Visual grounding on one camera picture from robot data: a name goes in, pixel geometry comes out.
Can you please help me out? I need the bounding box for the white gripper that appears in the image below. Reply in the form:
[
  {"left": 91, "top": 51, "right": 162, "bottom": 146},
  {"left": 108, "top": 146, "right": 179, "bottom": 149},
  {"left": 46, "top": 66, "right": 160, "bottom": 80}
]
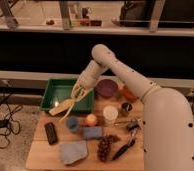
[{"left": 71, "top": 60, "right": 108, "bottom": 102}]

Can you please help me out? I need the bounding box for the yellow banana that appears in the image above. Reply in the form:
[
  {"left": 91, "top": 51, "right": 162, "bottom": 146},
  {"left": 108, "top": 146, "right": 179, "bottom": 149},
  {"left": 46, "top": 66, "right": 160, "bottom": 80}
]
[{"left": 49, "top": 99, "right": 75, "bottom": 121}]

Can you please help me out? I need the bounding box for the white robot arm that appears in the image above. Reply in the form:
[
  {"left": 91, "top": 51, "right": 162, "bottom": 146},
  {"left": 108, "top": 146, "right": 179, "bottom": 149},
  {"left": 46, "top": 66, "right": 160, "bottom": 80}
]
[{"left": 71, "top": 44, "right": 194, "bottom": 171}]

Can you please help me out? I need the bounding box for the green plastic tray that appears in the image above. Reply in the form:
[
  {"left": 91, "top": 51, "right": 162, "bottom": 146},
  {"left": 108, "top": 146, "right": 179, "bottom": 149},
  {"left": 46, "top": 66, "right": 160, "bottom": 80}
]
[{"left": 40, "top": 78, "right": 94, "bottom": 113}]

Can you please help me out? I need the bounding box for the purple bowl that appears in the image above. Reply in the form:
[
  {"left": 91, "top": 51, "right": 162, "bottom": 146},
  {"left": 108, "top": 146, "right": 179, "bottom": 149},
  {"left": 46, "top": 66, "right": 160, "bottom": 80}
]
[{"left": 95, "top": 79, "right": 118, "bottom": 98}]

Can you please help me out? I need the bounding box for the peach apple fruit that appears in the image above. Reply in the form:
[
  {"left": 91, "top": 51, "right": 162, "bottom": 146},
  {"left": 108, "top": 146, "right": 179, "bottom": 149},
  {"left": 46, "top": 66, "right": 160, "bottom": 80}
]
[{"left": 85, "top": 114, "right": 98, "bottom": 126}]

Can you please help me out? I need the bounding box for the blue plastic cup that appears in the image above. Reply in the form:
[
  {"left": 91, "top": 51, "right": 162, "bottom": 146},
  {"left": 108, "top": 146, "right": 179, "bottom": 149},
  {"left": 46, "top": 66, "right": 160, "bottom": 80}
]
[{"left": 66, "top": 116, "right": 79, "bottom": 133}]

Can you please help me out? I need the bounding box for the white lidded jar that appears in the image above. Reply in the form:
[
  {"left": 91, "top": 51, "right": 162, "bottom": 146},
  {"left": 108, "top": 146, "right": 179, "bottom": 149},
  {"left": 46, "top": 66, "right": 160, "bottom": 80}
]
[{"left": 103, "top": 106, "right": 118, "bottom": 124}]

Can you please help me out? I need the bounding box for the blue sponge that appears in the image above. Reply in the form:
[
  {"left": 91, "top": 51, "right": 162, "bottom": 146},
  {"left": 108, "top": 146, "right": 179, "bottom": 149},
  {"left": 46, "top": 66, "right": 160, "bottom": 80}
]
[{"left": 83, "top": 126, "right": 102, "bottom": 140}]

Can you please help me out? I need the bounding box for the small metal cup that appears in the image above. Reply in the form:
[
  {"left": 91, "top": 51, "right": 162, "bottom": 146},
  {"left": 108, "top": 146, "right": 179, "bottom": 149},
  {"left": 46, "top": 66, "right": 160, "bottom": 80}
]
[{"left": 121, "top": 102, "right": 132, "bottom": 116}]

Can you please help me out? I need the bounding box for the orange-red bowl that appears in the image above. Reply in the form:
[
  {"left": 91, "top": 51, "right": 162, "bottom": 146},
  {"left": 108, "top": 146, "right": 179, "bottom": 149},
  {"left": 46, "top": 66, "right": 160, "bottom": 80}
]
[{"left": 122, "top": 86, "right": 137, "bottom": 103}]

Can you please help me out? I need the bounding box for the black remote control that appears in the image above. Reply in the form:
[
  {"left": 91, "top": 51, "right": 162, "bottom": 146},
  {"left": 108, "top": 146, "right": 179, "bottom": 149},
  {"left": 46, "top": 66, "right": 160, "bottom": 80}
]
[{"left": 44, "top": 122, "right": 58, "bottom": 145}]

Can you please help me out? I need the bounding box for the wooden table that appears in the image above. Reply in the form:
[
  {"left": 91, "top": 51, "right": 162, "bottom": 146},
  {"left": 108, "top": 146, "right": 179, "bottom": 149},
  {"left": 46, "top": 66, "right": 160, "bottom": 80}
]
[{"left": 26, "top": 83, "right": 145, "bottom": 171}]

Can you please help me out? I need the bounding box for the dark red grape bunch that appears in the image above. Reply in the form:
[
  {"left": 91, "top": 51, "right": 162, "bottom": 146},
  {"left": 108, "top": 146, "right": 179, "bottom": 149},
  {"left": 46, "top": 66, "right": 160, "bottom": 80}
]
[{"left": 97, "top": 134, "right": 120, "bottom": 162}]

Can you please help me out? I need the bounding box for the grey-blue folded cloth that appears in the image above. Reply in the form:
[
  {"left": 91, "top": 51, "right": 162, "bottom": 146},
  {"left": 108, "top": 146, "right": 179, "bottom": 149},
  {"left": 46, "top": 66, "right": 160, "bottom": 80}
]
[{"left": 60, "top": 140, "right": 88, "bottom": 165}]

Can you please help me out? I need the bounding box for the metal clip tool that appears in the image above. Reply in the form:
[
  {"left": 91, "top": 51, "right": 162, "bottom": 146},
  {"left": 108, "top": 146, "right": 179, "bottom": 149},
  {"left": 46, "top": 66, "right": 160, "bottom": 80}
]
[{"left": 115, "top": 118, "right": 141, "bottom": 133}]

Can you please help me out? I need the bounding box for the black power adapter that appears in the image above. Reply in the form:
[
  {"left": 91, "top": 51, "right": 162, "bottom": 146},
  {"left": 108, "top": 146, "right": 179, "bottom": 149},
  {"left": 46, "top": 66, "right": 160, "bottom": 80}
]
[{"left": 0, "top": 119, "right": 9, "bottom": 128}]

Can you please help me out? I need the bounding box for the black handled brush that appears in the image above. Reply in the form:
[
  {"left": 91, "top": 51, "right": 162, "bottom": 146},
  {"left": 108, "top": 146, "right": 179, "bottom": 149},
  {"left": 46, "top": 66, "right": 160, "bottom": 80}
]
[{"left": 112, "top": 139, "right": 136, "bottom": 160}]

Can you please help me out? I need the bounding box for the black floor cable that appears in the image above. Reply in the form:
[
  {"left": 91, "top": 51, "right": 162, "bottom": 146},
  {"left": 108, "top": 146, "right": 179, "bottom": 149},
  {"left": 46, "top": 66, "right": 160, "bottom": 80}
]
[{"left": 0, "top": 83, "right": 24, "bottom": 167}]

